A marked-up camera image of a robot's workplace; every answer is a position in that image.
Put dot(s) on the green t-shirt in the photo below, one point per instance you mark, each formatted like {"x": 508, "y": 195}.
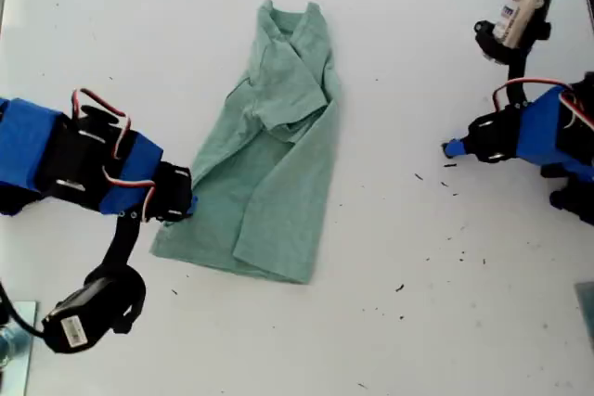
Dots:
{"x": 278, "y": 206}

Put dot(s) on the black clamp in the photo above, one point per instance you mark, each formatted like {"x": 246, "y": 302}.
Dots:
{"x": 3, "y": 310}

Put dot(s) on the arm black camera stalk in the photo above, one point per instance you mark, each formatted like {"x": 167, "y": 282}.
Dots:
{"x": 517, "y": 83}
{"x": 121, "y": 243}

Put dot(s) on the arm camera box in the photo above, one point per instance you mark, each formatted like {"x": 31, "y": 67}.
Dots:
{"x": 93, "y": 308}
{"x": 520, "y": 20}

